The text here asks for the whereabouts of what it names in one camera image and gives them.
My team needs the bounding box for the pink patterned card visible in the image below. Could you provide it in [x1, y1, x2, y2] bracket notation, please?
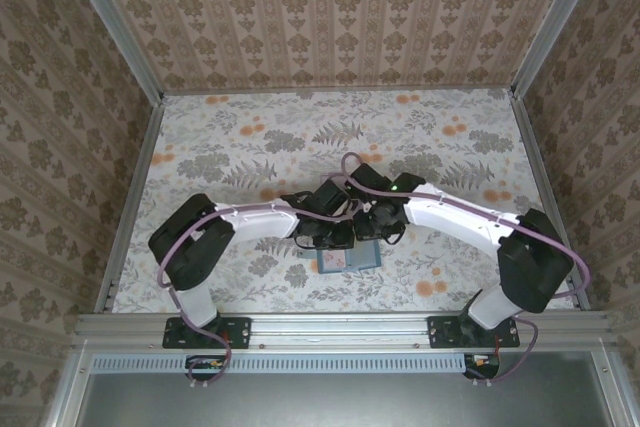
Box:
[319, 250, 350, 274]

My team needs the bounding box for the teal leather card holder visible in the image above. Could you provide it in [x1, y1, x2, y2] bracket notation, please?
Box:
[301, 241, 383, 276]

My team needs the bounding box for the floral patterned table cover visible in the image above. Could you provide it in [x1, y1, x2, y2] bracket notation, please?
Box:
[107, 89, 576, 313]

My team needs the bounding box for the grey metal sheet panel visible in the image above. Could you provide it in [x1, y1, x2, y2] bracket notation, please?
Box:
[47, 351, 640, 427]

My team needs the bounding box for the black connector box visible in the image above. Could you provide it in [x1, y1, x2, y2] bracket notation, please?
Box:
[185, 354, 227, 382]
[462, 352, 502, 380]

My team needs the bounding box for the aluminium frame rail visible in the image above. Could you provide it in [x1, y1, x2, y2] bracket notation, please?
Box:
[72, 311, 616, 351]

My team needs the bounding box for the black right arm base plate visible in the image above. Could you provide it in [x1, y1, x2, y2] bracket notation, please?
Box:
[428, 315, 521, 350]

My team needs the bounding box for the grey slotted cable duct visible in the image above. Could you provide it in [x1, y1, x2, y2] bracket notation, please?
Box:
[92, 352, 501, 375]

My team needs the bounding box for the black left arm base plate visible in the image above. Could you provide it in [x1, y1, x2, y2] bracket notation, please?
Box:
[162, 315, 251, 350]

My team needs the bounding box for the aluminium side rail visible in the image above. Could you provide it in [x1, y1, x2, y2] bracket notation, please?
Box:
[509, 91, 591, 312]
[97, 94, 166, 316]

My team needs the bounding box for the aluminium frame post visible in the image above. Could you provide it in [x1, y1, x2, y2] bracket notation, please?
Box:
[59, 0, 167, 101]
[509, 0, 614, 98]

